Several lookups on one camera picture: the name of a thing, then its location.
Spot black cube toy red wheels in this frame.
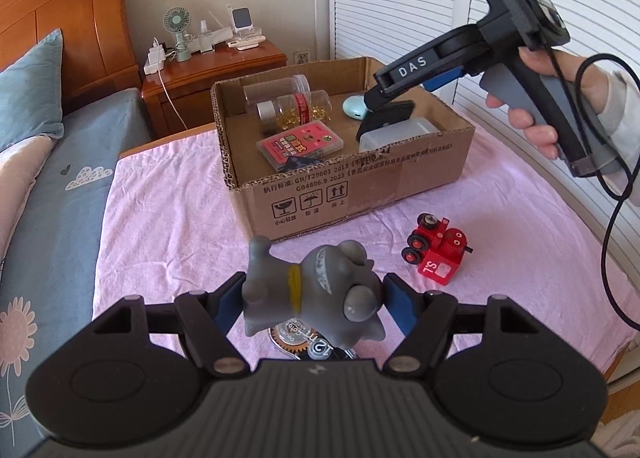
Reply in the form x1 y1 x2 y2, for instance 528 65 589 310
269 317 362 363

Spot pink card box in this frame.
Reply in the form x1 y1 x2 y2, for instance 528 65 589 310
256 121 345 171

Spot grey rubber animal toy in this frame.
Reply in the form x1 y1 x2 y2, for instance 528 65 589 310
241 235 387 353

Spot black slab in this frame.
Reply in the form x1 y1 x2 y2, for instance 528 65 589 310
356 100 417 141

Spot wooden nightstand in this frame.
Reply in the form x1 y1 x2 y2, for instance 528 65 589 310
141 38 288 136

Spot blue printed bedsheet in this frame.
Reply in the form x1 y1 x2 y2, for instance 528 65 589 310
0 87 153 439

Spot pink blanket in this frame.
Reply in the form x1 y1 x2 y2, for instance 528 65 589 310
97 106 631 379

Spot gold bead bottle silver cap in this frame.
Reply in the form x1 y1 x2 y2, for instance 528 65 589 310
256 90 333 131

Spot red toy train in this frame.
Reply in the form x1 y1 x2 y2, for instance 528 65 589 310
401 213 473 286

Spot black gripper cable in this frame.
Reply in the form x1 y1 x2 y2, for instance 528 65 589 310
550 46 640 331

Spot brown cardboard box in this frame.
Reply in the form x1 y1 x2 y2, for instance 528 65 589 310
210 57 476 241

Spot clear plastic jar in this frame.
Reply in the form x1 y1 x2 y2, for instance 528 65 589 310
243 74 312 116

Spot pink pillow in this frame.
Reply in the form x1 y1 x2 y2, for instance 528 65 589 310
0 135 53 259

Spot phone on white stand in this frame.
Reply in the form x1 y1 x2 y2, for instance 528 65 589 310
227 6 253 42

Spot person's right hand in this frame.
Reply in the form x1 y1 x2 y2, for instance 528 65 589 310
486 48 608 161

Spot small green desk fan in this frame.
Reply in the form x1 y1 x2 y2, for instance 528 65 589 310
164 7 192 62

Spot person's right forearm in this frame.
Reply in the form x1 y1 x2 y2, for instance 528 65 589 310
597 71 640 206

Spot white power strip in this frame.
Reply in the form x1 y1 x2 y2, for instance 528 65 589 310
144 38 168 74

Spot white plastic box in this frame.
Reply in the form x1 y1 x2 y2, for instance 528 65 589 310
359 117 441 151

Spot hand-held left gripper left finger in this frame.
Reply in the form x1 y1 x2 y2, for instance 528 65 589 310
92 272 251 376

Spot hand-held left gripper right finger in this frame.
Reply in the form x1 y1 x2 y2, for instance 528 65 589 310
382 272 543 374

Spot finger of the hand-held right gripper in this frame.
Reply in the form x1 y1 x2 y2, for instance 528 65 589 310
422 66 468 92
362 41 451 112

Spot light blue oval case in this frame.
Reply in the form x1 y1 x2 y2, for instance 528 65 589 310
342 94 373 120

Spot blue pillow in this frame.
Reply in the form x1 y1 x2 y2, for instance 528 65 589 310
0 28 66 151

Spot white power cable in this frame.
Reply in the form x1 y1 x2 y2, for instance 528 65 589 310
157 69 183 131

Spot wooden bed headboard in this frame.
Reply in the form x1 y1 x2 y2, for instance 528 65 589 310
0 0 141 104

